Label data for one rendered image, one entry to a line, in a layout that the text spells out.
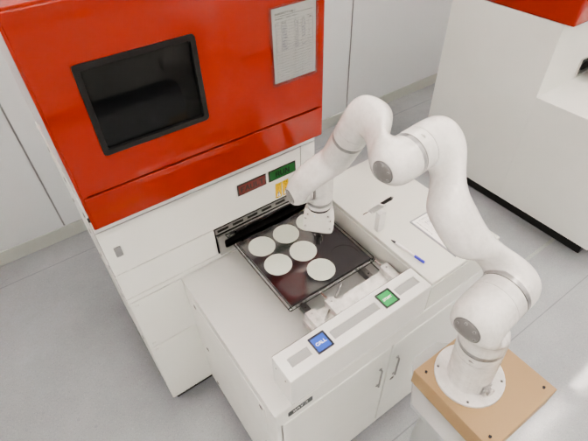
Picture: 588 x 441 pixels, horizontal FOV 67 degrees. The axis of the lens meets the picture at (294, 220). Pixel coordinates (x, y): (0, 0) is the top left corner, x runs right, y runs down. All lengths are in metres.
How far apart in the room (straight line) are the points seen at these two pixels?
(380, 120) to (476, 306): 0.45
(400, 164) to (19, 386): 2.27
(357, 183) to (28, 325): 2.01
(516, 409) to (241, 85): 1.16
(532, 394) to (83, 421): 1.91
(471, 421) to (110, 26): 1.31
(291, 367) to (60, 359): 1.66
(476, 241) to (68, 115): 0.96
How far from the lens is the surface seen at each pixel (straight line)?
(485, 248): 1.04
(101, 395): 2.52
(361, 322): 1.37
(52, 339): 2.81
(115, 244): 1.48
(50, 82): 1.14
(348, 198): 1.73
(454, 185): 1.01
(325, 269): 1.56
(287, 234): 1.67
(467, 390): 1.38
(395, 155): 0.93
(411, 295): 1.45
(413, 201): 1.75
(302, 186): 1.26
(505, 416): 1.40
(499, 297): 1.05
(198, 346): 2.07
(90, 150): 1.23
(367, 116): 1.03
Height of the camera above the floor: 2.10
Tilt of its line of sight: 44 degrees down
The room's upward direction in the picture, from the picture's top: 2 degrees counter-clockwise
